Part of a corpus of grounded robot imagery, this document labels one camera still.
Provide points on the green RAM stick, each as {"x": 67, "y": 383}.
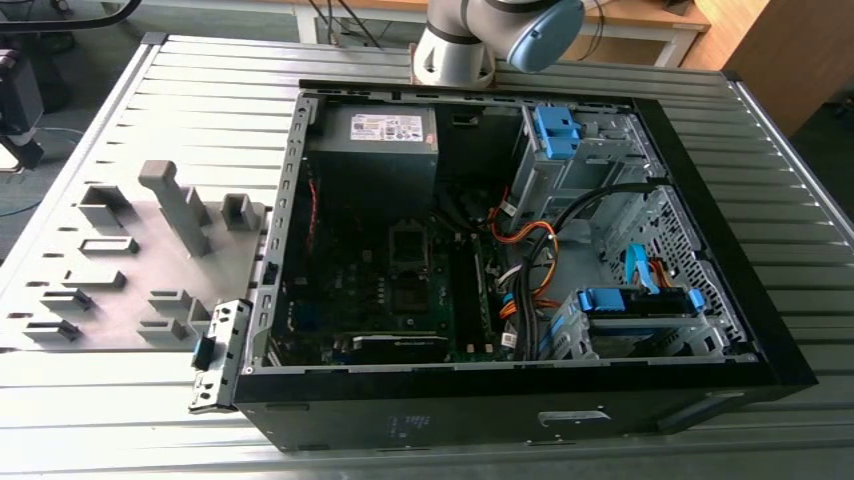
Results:
{"x": 485, "y": 295}

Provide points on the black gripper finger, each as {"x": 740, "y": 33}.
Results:
{"x": 26, "y": 150}

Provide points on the black round bin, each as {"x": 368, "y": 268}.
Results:
{"x": 59, "y": 95}

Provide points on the blue carrier with black disk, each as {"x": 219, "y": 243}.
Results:
{"x": 604, "y": 300}

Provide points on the tall metal disk bay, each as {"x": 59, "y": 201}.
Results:
{"x": 601, "y": 165}

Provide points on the wooden cabinet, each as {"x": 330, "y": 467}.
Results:
{"x": 795, "y": 60}

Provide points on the white barcode tag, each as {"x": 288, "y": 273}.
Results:
{"x": 509, "y": 340}
{"x": 509, "y": 208}

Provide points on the low metal disk bay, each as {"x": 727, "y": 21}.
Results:
{"x": 701, "y": 340}

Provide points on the grey power supply unit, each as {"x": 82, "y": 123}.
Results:
{"x": 374, "y": 180}

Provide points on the black open PC case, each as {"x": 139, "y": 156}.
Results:
{"x": 414, "y": 415}

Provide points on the blue VGA port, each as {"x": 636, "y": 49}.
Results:
{"x": 306, "y": 317}

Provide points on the green Dell motherboard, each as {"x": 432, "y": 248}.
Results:
{"x": 334, "y": 300}

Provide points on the blue drive carrier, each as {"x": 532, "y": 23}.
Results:
{"x": 557, "y": 135}

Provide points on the grey parts rack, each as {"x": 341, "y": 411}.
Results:
{"x": 167, "y": 290}

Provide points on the grey expansion slot latch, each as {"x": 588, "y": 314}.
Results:
{"x": 230, "y": 325}

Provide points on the NVIDIA graphics card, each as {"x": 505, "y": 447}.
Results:
{"x": 401, "y": 346}

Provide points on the wooden desk with white frame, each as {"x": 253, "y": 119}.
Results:
{"x": 648, "y": 15}

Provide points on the CPU socket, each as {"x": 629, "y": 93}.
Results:
{"x": 410, "y": 296}

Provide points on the black RAM slot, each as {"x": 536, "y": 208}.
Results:
{"x": 468, "y": 295}
{"x": 458, "y": 295}
{"x": 477, "y": 295}

